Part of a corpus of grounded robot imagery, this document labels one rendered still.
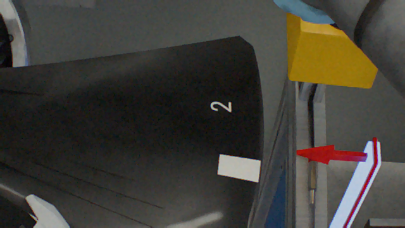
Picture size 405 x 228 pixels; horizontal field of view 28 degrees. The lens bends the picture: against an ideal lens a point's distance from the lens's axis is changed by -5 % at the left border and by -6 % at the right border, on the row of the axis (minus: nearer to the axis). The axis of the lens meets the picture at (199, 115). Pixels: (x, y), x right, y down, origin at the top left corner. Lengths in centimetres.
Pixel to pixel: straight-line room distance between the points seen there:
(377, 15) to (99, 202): 26
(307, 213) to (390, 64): 54
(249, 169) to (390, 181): 145
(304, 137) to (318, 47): 19
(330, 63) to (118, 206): 37
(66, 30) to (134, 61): 100
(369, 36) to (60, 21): 122
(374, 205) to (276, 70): 48
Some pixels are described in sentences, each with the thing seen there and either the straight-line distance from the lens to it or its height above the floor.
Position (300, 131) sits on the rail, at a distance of 106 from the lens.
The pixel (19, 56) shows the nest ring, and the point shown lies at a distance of 83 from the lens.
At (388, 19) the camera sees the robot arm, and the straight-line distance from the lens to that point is 47.
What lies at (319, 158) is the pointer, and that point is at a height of 118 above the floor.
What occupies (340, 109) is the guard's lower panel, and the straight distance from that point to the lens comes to 185.
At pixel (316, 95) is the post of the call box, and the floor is 87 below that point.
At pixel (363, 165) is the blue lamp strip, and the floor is 117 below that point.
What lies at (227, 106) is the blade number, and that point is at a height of 118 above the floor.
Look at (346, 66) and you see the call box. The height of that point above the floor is 102.
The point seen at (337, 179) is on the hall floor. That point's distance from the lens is 205.
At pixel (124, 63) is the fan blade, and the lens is 69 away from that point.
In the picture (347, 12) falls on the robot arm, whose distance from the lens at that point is 49.
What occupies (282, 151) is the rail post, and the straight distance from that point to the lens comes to 124.
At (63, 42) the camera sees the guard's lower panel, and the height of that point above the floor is 40.
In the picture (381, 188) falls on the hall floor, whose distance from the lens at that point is 207.
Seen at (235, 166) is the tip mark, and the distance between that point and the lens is 65.
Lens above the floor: 173
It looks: 56 degrees down
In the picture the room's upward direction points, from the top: 7 degrees clockwise
